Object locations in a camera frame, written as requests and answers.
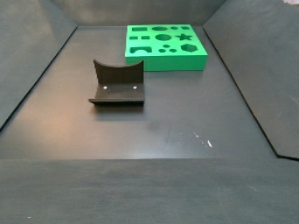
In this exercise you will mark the green shape sorter block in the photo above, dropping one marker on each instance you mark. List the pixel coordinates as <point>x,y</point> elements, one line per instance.
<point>168,47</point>

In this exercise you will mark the black curved holder bracket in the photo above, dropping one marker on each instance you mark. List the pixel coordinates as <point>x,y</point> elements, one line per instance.
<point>119,78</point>

